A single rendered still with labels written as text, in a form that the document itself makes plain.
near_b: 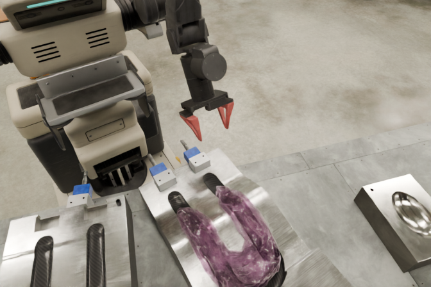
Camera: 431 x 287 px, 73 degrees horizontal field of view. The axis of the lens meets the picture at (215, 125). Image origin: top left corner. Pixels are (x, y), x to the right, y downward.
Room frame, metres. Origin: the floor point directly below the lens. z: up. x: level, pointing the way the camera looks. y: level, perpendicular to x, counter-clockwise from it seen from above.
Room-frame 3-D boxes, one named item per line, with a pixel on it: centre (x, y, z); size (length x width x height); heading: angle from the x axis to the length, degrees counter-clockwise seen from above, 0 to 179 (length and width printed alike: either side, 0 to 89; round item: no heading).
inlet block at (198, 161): (0.54, 0.07, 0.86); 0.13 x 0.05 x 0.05; 33
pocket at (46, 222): (0.32, 0.39, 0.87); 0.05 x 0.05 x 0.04; 16
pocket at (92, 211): (0.35, 0.29, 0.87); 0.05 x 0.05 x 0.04; 16
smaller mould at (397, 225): (0.35, -0.48, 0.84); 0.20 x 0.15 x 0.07; 16
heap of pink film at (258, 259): (0.29, -0.03, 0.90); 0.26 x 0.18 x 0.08; 33
